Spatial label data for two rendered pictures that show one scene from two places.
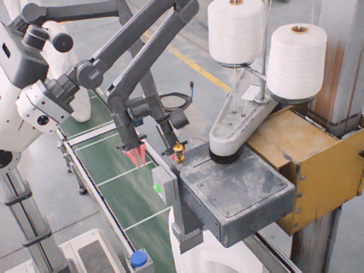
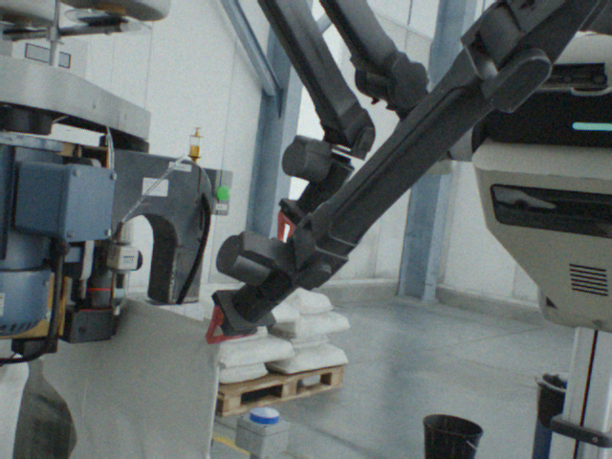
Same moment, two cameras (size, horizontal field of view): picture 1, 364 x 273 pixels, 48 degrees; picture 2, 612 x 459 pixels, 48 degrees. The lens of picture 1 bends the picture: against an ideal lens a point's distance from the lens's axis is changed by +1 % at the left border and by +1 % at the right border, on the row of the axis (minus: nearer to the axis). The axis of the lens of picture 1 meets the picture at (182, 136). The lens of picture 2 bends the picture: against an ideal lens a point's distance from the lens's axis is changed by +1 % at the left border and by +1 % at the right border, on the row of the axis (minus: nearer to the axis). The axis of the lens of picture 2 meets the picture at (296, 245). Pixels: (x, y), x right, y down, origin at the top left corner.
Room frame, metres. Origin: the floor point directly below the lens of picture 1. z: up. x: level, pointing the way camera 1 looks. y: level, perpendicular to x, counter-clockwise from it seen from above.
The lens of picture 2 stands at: (2.20, -0.32, 1.31)
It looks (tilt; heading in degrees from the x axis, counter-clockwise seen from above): 4 degrees down; 156
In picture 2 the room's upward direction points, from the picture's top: 7 degrees clockwise
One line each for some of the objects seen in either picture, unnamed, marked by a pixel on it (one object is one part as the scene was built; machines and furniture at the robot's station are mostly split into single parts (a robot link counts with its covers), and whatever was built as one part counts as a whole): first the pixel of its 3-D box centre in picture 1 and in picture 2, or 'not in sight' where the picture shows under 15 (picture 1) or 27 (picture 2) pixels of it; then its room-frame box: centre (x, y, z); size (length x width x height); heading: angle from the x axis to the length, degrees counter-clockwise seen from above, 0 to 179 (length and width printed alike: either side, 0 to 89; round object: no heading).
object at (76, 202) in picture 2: not in sight; (66, 209); (1.30, -0.24, 1.25); 0.10 x 0.08 x 0.12; 142
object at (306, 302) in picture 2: not in sight; (281, 296); (-2.19, 1.54, 0.56); 0.67 x 0.43 x 0.15; 27
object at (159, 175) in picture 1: (165, 184); (209, 190); (0.86, 0.06, 1.29); 0.08 x 0.05 x 0.09; 27
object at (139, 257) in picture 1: (138, 259); (264, 417); (0.93, 0.21, 0.84); 0.06 x 0.06 x 0.02
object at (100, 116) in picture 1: (52, 77); not in sight; (3.41, 1.13, 0.34); 2.21 x 0.39 x 0.09; 27
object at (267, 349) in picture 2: not in sight; (238, 347); (-1.70, 1.09, 0.32); 0.66 x 0.43 x 0.15; 119
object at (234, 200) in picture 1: (228, 202); (111, 215); (0.82, -0.12, 1.21); 0.30 x 0.25 x 0.30; 27
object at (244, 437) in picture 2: (140, 264); (262, 433); (0.93, 0.21, 0.81); 0.08 x 0.08 x 0.06; 27
